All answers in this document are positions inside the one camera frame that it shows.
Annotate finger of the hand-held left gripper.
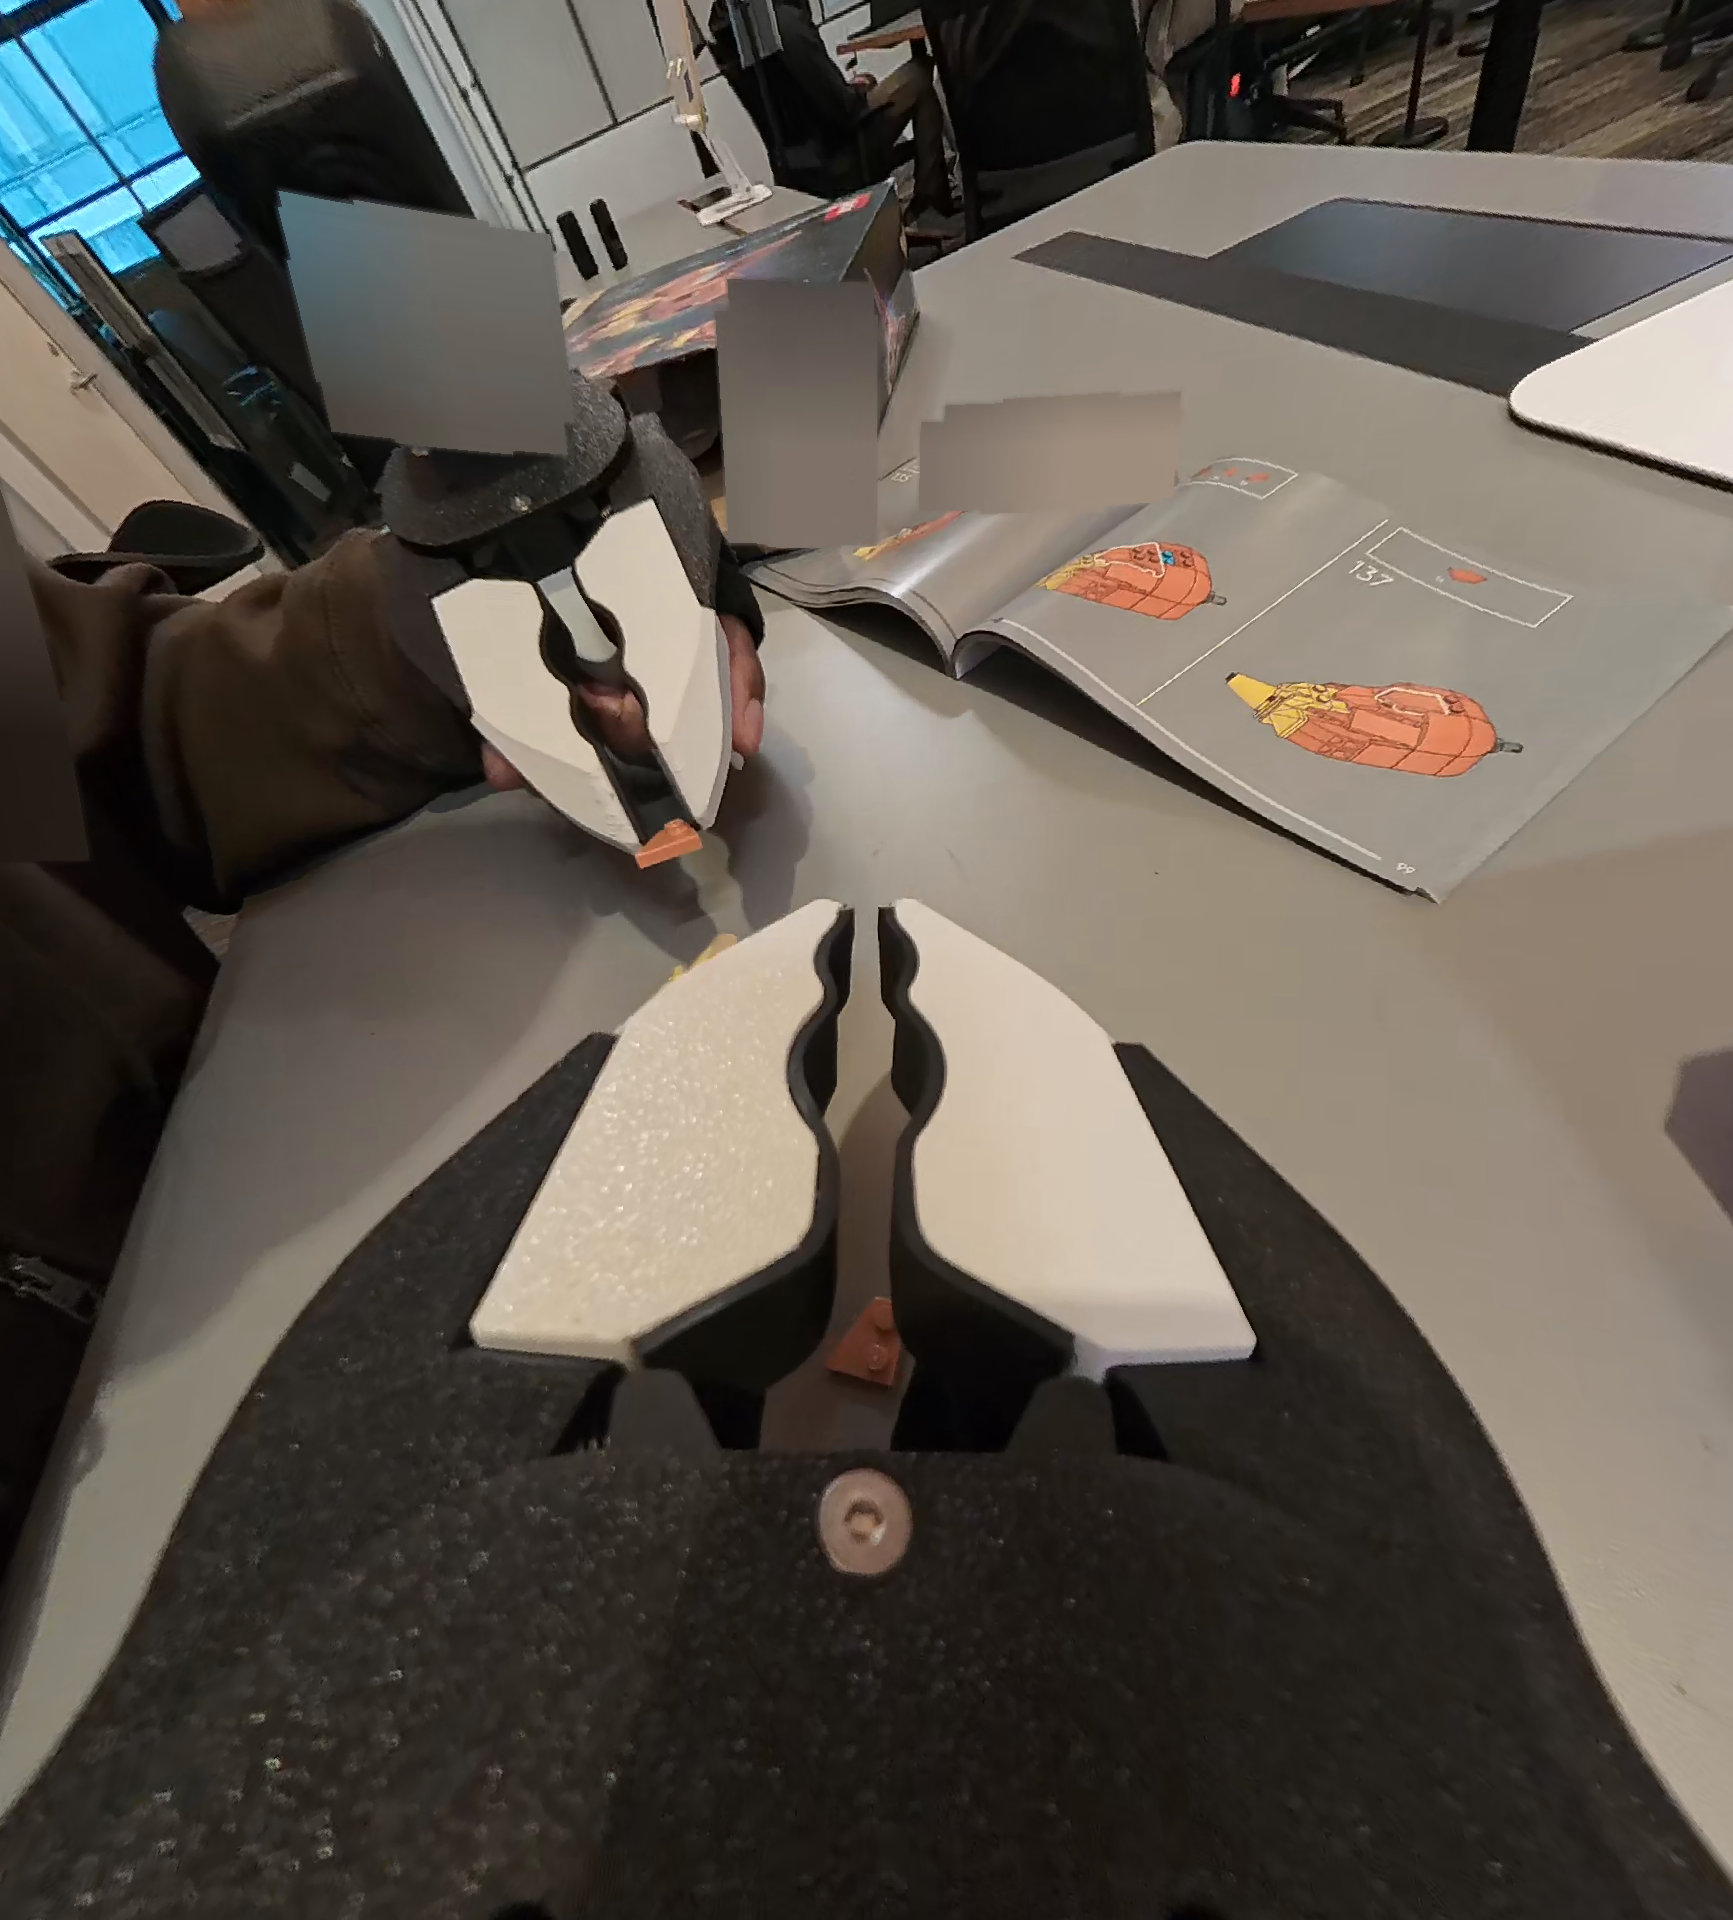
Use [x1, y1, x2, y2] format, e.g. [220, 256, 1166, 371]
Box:
[430, 573, 658, 863]
[571, 497, 737, 833]

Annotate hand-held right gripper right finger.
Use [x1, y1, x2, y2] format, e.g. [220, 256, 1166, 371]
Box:
[878, 896, 1261, 1450]

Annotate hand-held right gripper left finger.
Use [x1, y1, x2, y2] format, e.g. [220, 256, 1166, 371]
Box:
[470, 896, 859, 1450]

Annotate brown toy brick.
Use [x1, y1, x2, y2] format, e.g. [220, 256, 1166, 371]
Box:
[825, 1296, 910, 1390]

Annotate white desk lamp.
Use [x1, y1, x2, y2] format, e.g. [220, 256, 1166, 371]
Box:
[656, 0, 774, 228]

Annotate grey desk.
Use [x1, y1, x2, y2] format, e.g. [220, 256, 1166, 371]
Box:
[0, 138, 1733, 1920]

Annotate person's left hand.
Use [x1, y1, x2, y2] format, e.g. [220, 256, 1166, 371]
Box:
[482, 629, 770, 827]

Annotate colourful toy set box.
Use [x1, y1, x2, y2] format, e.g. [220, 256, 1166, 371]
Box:
[563, 179, 920, 430]

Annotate black chair armrest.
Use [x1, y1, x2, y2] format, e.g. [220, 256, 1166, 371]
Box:
[47, 502, 268, 580]

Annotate white cabinet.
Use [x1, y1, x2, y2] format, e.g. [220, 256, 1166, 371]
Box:
[0, 141, 290, 571]

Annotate black mesh office chair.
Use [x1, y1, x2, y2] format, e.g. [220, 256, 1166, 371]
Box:
[923, 0, 1157, 242]
[152, 0, 479, 263]

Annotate grey instruction booklet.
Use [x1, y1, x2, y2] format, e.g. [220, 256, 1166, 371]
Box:
[747, 455, 1733, 906]

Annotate glass window wall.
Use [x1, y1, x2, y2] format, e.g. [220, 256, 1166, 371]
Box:
[0, 0, 208, 280]

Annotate black desk cable cover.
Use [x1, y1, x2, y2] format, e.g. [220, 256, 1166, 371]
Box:
[1013, 193, 1733, 399]

